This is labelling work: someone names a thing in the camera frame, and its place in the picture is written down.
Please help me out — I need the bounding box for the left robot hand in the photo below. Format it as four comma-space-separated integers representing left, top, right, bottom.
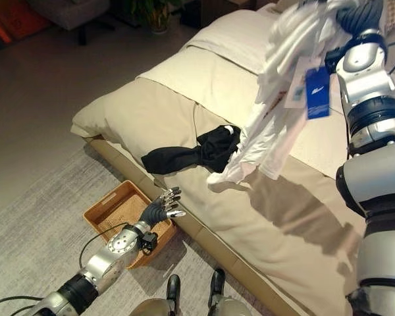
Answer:
141, 186, 187, 226

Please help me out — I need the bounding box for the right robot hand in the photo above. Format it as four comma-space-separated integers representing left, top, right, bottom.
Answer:
335, 0, 384, 36

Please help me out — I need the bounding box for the white garment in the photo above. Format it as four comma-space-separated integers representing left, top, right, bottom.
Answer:
206, 0, 352, 185

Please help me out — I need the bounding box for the woven rattan basket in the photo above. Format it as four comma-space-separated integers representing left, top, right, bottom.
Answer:
82, 180, 178, 271

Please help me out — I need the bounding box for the black garment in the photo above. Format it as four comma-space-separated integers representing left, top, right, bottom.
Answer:
141, 124, 243, 175

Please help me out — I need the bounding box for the left robot leg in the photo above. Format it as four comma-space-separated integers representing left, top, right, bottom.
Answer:
131, 274, 182, 316

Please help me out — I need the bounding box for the robot leg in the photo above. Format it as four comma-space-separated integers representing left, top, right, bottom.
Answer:
207, 268, 251, 316
131, 274, 182, 316

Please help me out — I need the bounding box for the blue hang tag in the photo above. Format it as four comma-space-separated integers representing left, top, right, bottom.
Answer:
305, 66, 330, 120

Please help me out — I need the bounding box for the white paper hang tag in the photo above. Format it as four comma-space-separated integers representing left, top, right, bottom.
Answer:
284, 56, 310, 109

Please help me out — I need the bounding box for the right robot leg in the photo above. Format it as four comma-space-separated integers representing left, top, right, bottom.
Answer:
207, 268, 251, 316

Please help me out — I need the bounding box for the grey floor rug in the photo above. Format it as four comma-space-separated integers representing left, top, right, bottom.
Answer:
0, 144, 261, 316

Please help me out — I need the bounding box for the beige bed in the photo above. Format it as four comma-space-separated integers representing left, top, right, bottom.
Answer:
69, 3, 395, 316

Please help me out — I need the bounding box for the potted green plant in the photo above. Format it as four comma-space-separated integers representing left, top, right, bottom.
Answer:
131, 0, 185, 35

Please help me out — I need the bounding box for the grey office chair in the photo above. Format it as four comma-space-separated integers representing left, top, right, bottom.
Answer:
25, 0, 118, 46

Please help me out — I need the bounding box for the orange box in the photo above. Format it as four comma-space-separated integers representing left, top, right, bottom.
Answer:
0, 0, 50, 44

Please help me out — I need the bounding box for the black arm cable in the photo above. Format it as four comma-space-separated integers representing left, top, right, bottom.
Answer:
0, 222, 132, 305

